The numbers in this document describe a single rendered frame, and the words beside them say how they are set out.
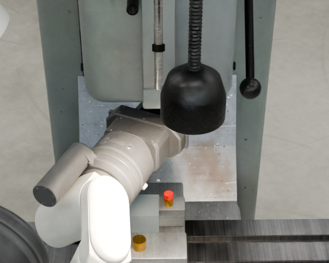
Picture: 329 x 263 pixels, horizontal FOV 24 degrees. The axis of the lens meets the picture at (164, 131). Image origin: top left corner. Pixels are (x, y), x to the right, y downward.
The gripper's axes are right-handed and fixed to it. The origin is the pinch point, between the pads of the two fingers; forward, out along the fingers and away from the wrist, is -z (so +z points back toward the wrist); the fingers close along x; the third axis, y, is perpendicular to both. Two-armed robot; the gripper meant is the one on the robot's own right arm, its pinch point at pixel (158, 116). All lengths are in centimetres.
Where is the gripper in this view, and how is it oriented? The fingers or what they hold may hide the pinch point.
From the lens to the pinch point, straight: 114.0
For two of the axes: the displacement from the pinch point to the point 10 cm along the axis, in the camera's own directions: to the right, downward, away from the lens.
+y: -0.1, 8.0, 6.0
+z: -4.1, 5.5, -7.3
